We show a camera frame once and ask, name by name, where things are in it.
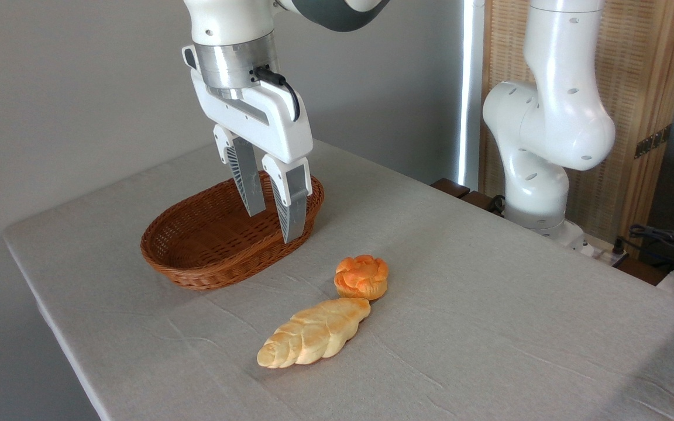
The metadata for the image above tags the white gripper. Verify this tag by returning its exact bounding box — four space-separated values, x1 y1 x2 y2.
182 45 314 244

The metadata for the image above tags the orange flower-shaped bun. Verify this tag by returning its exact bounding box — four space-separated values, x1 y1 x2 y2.
334 255 389 301

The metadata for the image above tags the brown wicker basket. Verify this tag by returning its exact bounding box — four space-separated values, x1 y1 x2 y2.
140 171 325 291

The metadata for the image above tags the braided golden bread loaf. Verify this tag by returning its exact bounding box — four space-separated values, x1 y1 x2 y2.
256 297 372 370

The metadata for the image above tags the dark brown wooden block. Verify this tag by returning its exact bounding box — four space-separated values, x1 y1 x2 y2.
431 178 471 199
461 190 505 216

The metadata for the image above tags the grey tablecloth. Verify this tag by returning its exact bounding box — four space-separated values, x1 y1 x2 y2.
2 139 674 421

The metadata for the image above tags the white power strip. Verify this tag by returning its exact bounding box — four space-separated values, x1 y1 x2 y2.
582 239 630 267

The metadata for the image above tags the wooden bamboo folding screen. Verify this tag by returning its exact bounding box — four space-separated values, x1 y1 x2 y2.
479 0 674 258

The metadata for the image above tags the metal screen hinge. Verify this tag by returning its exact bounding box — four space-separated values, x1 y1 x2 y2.
634 124 672 160

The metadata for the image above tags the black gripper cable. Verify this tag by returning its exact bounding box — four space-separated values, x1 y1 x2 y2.
254 66 301 123

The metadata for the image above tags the white vertical post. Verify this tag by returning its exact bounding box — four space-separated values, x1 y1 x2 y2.
457 0 486 191

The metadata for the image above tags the black cable bundle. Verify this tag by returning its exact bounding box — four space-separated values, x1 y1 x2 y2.
628 223 674 265

